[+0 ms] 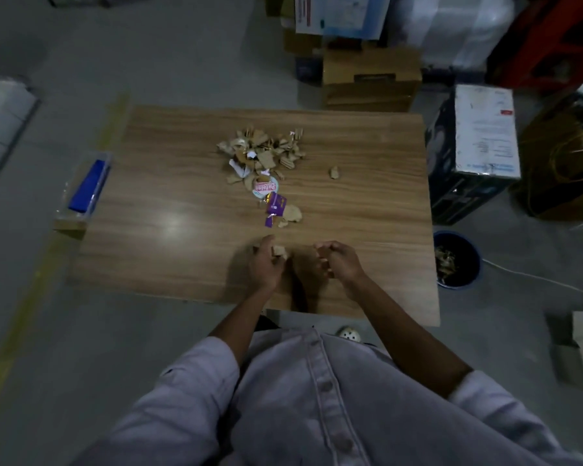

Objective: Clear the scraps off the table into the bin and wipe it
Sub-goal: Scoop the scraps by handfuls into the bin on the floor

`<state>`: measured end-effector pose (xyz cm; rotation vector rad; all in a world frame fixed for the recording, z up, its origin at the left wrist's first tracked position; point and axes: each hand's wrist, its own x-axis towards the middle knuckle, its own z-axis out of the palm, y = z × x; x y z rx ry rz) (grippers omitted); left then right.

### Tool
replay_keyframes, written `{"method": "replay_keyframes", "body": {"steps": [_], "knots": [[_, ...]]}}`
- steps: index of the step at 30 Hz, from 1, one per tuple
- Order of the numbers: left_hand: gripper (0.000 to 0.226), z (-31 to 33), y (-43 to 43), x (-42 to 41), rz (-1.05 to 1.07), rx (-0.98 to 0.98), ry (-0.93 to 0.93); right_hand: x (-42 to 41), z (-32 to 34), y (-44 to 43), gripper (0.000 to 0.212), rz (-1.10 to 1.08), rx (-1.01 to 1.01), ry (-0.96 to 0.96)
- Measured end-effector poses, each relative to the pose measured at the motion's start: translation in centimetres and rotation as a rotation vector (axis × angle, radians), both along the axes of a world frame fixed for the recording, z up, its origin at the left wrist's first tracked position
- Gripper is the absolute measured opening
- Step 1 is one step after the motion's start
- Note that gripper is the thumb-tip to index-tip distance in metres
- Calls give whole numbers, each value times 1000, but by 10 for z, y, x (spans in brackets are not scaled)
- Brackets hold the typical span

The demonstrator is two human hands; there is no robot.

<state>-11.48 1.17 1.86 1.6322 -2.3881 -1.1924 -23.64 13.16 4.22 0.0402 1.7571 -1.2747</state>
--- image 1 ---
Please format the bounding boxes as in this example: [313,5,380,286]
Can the blue cloth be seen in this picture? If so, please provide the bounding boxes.
[67,159,108,213]

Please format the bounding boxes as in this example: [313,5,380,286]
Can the white blue printed box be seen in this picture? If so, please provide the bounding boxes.
[293,0,393,40]

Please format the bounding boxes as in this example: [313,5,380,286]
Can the person's right forearm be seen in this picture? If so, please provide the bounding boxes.
[349,281,474,399]

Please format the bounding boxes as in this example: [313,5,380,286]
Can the small brown cardboard box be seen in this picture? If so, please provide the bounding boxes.
[281,28,325,58]

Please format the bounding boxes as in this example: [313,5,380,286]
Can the brown cardboard box with handle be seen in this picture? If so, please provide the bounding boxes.
[320,45,424,113]

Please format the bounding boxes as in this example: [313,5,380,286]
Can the round white foil lid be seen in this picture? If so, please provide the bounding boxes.
[252,177,279,200]

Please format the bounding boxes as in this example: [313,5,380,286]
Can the red plastic item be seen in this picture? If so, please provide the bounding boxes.
[485,0,583,94]

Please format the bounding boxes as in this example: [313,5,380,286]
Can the taped brown cardboard box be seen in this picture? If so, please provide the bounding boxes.
[52,217,89,234]

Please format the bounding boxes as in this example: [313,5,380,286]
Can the large brown cardboard box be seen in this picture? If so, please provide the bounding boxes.
[510,91,583,223]

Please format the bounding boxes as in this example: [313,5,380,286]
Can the light denim shirt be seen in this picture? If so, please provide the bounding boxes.
[73,327,583,466]

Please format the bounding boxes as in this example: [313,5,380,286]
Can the person's left hand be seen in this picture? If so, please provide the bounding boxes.
[248,235,291,293]

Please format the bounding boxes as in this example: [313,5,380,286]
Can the person's left forearm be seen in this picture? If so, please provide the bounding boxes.
[209,283,279,368]

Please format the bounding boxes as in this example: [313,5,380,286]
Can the white cable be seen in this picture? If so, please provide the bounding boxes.
[481,258,583,297]

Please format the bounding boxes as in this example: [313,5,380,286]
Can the black box with white label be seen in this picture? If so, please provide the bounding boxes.
[425,83,522,227]

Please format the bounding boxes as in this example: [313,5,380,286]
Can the person's right hand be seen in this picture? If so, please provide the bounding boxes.
[313,241,371,302]

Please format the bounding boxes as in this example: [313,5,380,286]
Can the white wrapped package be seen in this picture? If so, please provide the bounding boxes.
[393,0,517,69]

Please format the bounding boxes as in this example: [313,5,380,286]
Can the dark blue small box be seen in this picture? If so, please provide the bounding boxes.
[295,55,325,87]

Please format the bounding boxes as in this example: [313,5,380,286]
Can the wooden table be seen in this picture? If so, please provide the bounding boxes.
[69,105,442,329]

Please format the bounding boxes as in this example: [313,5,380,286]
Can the clear plastic box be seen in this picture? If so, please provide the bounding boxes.
[53,151,114,225]

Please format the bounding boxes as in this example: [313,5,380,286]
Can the blue round waste bin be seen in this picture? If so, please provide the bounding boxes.
[433,231,483,289]

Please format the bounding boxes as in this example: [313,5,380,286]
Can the pile of cardboard paper scraps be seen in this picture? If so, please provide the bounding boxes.
[217,126,342,261]

